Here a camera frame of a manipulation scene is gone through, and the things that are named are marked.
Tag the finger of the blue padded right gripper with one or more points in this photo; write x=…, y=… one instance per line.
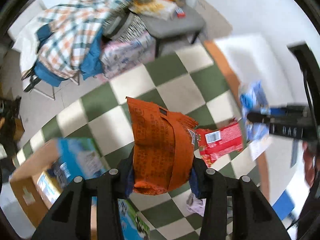
x=198, y=179

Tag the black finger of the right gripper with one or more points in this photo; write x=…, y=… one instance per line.
x=258, y=118

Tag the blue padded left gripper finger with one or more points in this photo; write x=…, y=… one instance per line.
x=126, y=178

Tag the light blue tissue pack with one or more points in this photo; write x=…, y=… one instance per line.
x=253, y=99

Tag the orange snack packet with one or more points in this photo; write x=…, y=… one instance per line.
x=164, y=147

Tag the cardboard box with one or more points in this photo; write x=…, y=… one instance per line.
x=42, y=177

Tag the purple soft plush toy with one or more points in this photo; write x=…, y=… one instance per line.
x=195, y=205

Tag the white paper card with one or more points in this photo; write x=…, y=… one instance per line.
x=257, y=147

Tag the red snack packet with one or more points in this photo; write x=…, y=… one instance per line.
x=215, y=144

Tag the green white checkered tablecloth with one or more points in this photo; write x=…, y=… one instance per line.
x=188, y=81

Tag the blue smartphone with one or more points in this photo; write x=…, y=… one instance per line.
x=284, y=206

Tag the pink floral storage box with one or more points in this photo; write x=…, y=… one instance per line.
x=118, y=57

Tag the white snack bag on chair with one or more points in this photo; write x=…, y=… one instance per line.
x=160, y=9

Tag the grey padded chair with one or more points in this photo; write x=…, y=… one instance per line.
x=174, y=21

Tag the plaid blanket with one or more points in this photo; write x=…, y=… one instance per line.
x=70, y=39

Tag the black white patterned bag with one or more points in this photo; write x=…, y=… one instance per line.
x=124, y=27

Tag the white bench chair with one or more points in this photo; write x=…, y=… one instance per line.
x=23, y=32

